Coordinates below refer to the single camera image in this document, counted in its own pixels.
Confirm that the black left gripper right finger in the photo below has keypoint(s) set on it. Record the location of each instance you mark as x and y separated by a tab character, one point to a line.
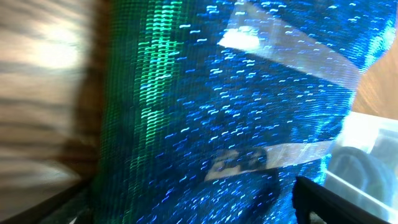
310	197

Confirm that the clear plastic storage bin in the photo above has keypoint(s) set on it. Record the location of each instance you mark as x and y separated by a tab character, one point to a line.
376	136

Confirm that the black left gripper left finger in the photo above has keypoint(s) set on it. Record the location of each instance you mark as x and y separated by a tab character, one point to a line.
45	208

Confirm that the small folded black garment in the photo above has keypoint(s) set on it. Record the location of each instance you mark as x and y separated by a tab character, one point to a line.
363	171

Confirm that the sparkly blue garment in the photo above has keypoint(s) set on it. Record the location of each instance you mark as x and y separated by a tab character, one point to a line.
214	108

